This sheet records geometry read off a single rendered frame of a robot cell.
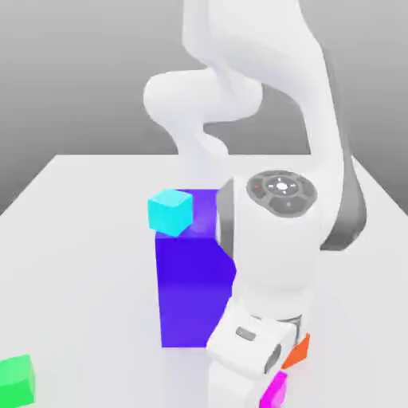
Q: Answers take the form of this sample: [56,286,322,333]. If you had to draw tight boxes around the small green cube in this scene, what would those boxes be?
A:
[0,354,37,408]

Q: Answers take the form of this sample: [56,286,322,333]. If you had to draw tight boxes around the small magenta cube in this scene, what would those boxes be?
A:
[258,370,288,408]

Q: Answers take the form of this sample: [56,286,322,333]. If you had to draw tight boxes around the small orange cube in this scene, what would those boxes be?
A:
[280,331,311,371]

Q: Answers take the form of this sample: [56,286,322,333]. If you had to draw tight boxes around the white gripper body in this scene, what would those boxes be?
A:
[208,355,269,408]

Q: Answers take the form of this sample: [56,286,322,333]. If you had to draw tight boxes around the small cyan cube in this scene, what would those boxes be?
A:
[147,188,194,238]

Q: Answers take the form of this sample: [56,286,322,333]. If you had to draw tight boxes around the large blue box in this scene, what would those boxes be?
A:
[155,189,237,349]

